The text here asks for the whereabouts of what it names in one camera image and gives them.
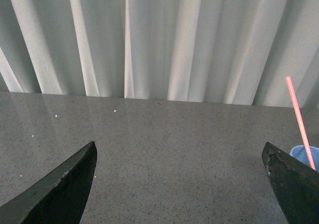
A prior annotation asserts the white curtain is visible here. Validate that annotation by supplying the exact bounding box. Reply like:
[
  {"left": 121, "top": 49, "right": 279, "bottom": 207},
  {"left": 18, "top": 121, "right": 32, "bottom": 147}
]
[{"left": 0, "top": 0, "right": 319, "bottom": 108}]

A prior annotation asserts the pink chopstick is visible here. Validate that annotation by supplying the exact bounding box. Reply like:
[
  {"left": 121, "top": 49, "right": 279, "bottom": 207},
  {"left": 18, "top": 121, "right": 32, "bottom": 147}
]
[{"left": 285, "top": 76, "right": 316, "bottom": 170}]

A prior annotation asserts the blue cup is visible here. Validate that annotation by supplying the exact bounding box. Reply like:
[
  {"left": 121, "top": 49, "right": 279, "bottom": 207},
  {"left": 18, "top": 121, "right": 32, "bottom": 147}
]
[{"left": 290, "top": 145, "right": 319, "bottom": 172}]

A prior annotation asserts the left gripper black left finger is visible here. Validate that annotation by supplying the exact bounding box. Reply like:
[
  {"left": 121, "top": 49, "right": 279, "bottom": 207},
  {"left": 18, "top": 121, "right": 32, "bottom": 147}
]
[{"left": 0, "top": 141, "right": 97, "bottom": 224}]

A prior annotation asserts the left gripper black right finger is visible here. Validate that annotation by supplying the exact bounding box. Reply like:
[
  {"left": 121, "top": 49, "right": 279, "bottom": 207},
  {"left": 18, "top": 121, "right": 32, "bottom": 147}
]
[{"left": 262, "top": 142, "right": 319, "bottom": 224}]

